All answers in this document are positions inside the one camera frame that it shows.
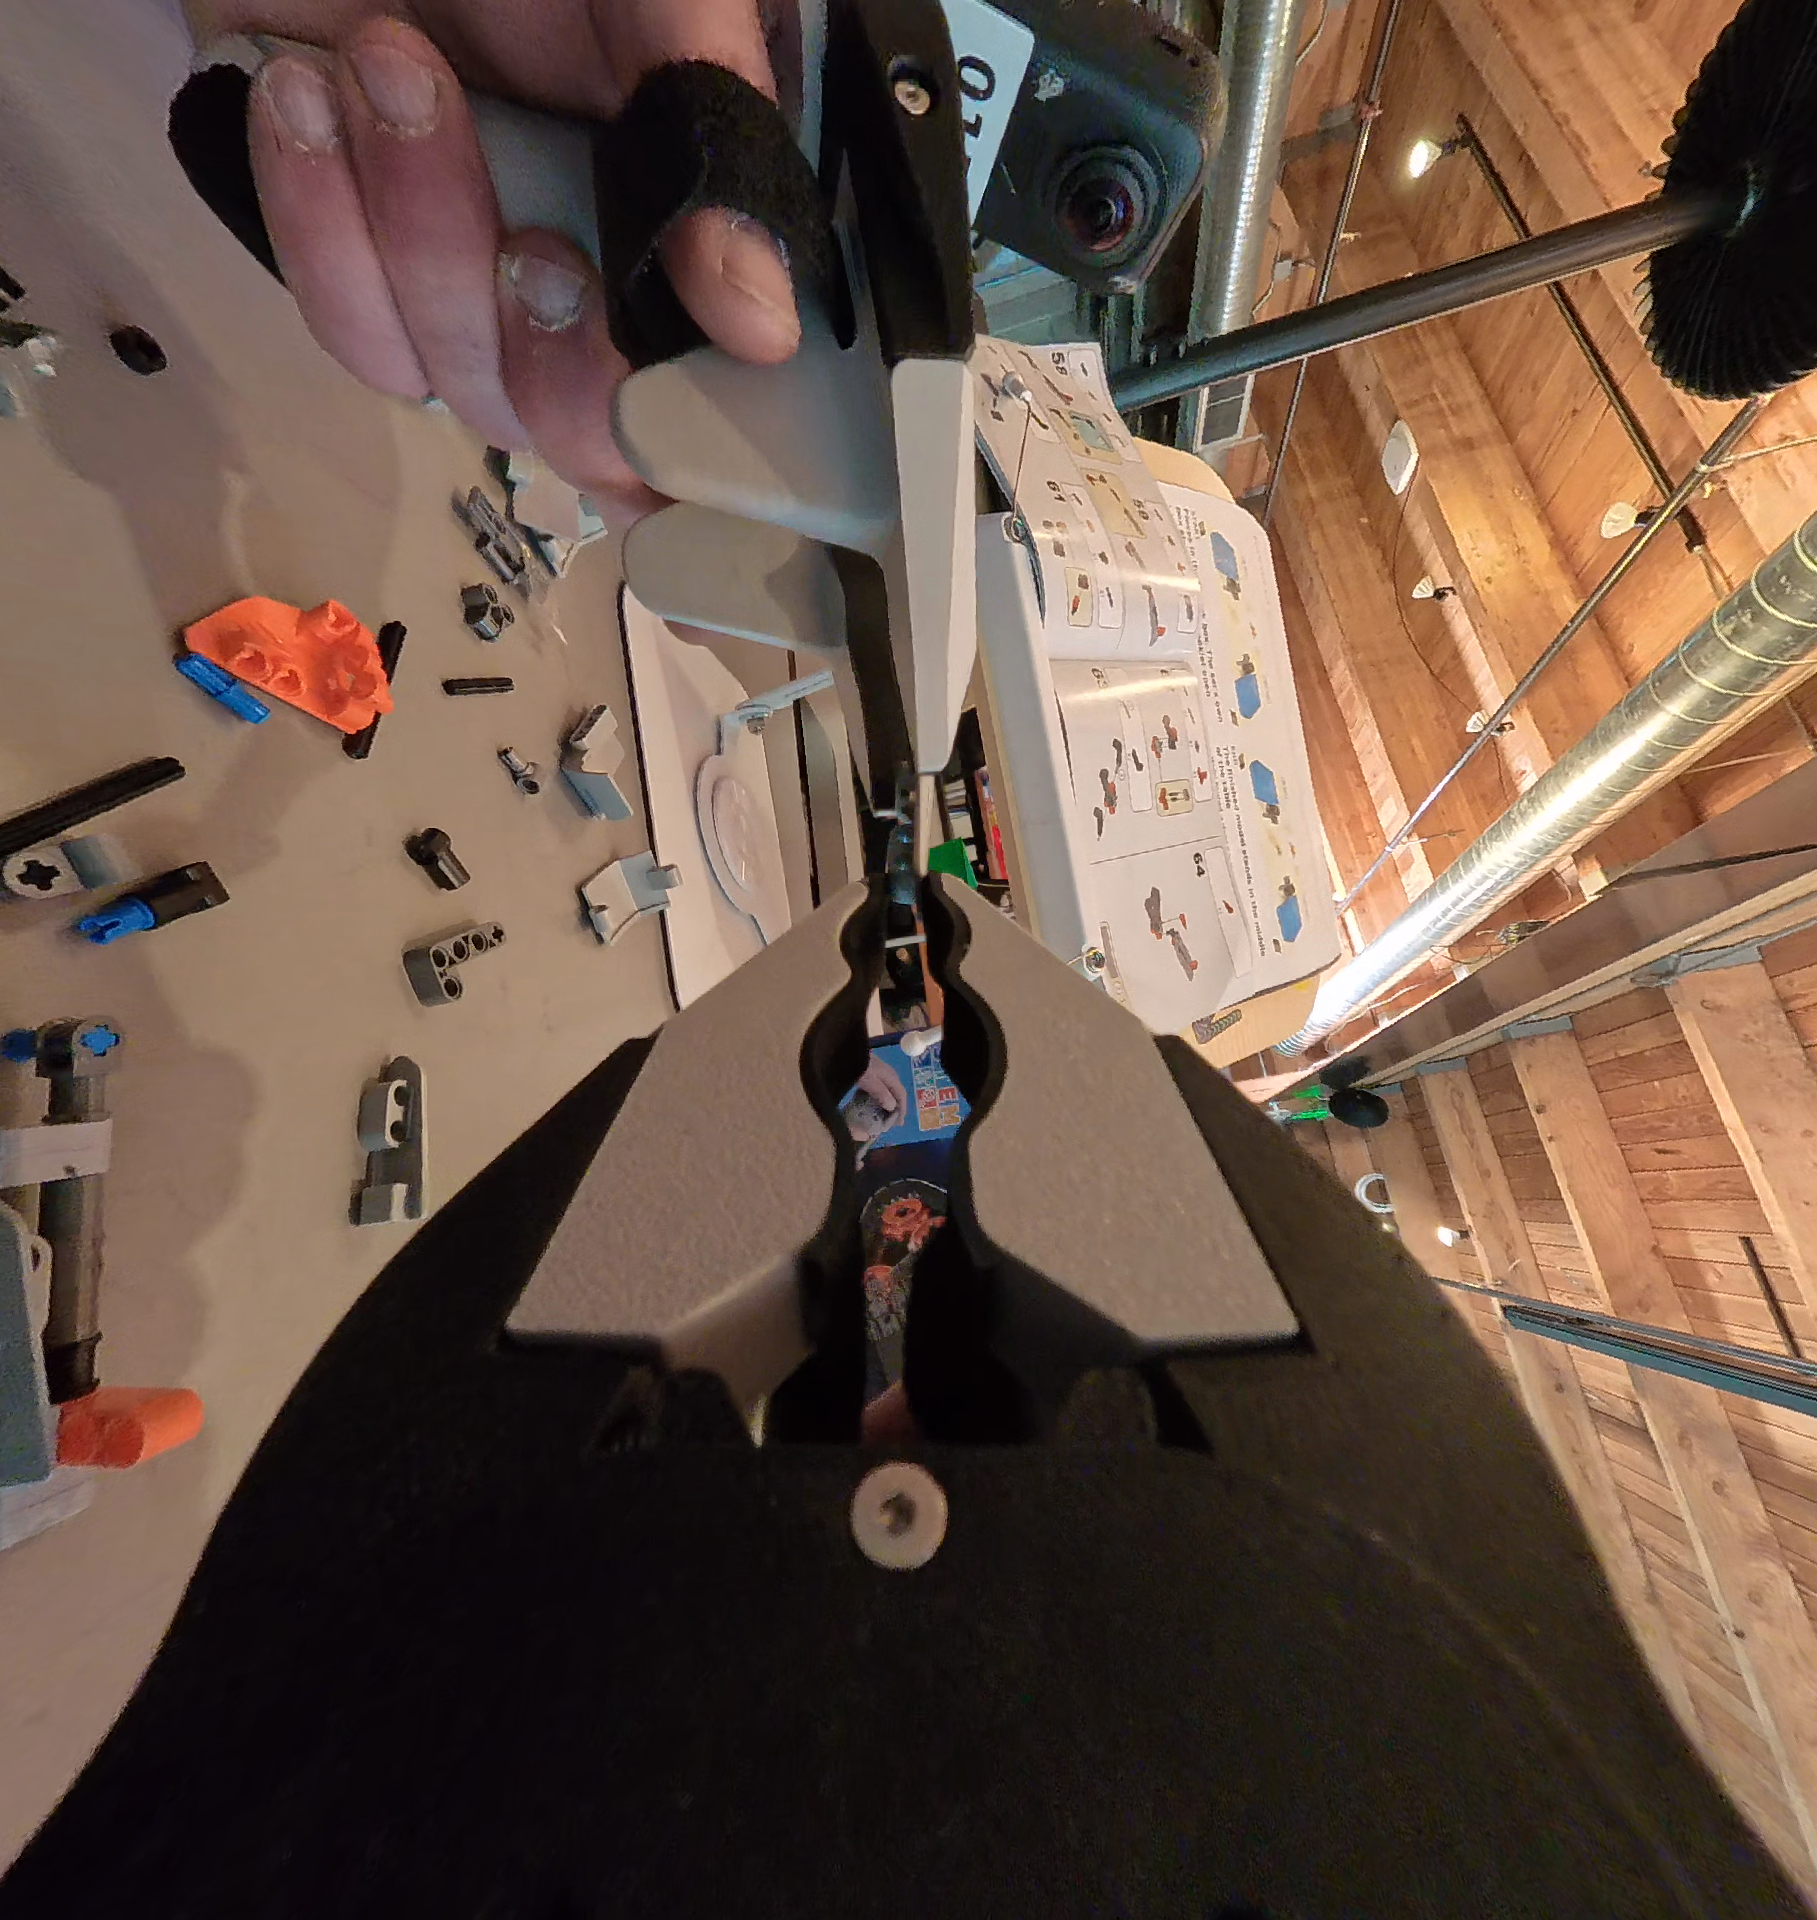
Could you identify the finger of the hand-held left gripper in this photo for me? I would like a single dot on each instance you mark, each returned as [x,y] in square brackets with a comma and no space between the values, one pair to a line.
[934,525]
[728,577]

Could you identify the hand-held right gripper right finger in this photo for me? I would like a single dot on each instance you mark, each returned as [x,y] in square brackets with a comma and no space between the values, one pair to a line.
[1117,1200]

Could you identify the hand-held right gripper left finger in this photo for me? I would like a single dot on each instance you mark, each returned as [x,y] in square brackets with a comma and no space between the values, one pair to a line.
[670,1200]

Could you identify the small dark grey pin connector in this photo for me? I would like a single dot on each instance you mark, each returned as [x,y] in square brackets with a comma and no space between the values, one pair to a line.
[518,771]

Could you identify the person's left hand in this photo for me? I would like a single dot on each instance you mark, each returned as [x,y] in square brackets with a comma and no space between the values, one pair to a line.
[368,224]

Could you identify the light grey curved panel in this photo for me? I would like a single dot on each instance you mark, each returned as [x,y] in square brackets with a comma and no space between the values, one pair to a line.
[555,501]

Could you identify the white book stand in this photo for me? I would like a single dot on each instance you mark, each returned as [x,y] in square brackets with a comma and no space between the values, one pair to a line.
[670,780]

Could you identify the blue toy kit box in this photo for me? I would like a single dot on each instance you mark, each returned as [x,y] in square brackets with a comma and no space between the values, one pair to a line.
[908,1111]

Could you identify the light grey boxy panel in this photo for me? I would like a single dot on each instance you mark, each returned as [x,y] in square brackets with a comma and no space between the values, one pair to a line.
[594,765]

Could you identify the dark grey connector block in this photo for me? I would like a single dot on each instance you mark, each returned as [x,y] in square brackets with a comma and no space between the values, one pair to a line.
[497,540]

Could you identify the dark grey double tube connector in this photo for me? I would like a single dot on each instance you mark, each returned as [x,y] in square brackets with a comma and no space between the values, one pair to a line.
[488,613]

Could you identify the toy instruction booklet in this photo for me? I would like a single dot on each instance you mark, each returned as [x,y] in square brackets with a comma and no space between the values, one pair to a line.
[1150,676]

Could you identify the light grey flat clip panel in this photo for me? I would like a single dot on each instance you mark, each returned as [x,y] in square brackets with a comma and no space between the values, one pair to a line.
[624,896]

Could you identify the white vent grille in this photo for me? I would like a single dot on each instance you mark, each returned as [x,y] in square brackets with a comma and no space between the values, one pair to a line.
[1223,412]

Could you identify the dark grey angled beam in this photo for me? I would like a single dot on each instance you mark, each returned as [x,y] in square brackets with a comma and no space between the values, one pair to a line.
[437,968]

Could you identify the small black connector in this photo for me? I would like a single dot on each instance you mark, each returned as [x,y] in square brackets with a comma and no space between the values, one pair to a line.
[437,859]

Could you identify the orange wedge panel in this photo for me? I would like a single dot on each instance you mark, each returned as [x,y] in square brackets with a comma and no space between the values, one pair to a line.
[292,653]

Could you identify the black ceiling pipe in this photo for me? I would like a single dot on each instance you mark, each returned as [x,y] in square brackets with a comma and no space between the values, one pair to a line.
[1374,308]

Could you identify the small blue pin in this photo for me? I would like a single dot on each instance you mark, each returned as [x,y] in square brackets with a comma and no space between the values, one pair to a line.
[219,686]

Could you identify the black and blue pin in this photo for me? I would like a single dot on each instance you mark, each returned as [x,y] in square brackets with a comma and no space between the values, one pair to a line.
[174,893]

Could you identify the small black bush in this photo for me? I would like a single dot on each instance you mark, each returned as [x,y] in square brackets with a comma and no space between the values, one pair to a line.
[137,349]

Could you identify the grey two hole bracket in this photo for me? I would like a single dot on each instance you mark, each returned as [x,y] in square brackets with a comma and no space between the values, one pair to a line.
[392,1141]

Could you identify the silver ventilation duct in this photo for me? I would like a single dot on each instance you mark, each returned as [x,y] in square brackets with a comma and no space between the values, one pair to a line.
[1598,750]
[1246,151]

